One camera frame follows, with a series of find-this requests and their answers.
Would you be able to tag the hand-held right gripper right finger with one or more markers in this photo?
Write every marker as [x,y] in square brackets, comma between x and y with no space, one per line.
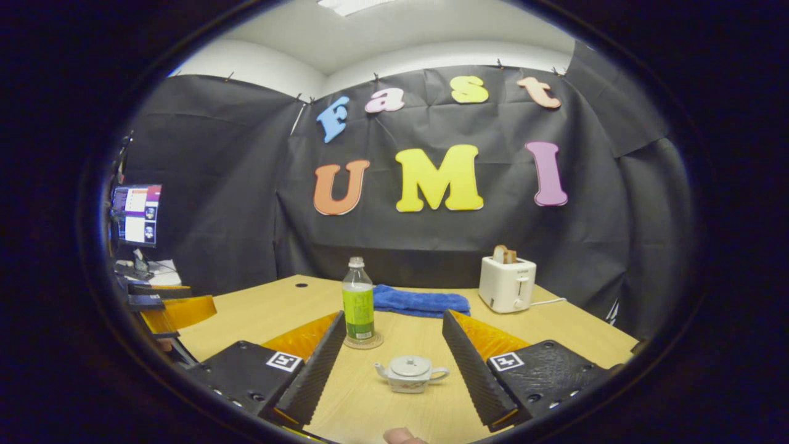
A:
[470,370]

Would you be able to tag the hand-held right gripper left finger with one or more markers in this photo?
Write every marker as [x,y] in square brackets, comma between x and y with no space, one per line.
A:
[317,364]

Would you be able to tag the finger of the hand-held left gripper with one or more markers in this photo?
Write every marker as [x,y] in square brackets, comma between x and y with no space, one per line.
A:
[185,311]
[160,288]

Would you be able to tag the white teacup lid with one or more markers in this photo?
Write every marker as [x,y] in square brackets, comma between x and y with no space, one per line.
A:
[410,367]

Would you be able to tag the white floral teacup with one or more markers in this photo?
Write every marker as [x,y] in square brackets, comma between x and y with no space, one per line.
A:
[410,383]

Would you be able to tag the round wooden coaster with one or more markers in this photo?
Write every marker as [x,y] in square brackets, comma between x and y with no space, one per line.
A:
[377,341]

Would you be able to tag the green label water bottle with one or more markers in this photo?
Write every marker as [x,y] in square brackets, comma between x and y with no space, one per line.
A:
[358,308]

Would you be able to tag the white paper sheet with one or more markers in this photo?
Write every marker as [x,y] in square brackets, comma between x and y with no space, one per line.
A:
[165,274]

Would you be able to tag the computer monitor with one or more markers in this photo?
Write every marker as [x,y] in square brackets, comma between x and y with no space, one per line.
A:
[138,216]

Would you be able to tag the blue folded towel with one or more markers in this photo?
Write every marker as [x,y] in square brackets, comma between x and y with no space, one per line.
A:
[425,302]

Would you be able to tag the white toaster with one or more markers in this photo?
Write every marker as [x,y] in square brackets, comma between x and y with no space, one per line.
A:
[505,287]

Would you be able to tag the bread slice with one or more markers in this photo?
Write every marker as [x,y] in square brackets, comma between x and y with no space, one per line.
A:
[504,254]

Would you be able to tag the black backdrop cloth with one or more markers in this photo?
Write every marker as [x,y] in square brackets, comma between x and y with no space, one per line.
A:
[585,216]

